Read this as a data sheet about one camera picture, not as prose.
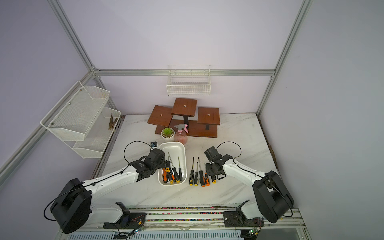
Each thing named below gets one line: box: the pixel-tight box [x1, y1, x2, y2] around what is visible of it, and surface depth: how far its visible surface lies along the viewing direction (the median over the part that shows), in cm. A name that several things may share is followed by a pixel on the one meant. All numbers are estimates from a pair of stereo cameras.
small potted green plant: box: [161, 127, 175, 142], surface depth 100 cm
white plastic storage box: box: [157, 141, 187, 187], surface depth 90 cm
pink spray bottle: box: [174, 124, 189, 145], surface depth 97 cm
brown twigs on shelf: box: [108, 113, 118, 130], surface depth 100 cm
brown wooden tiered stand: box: [147, 97, 220, 138], surface depth 101 cm
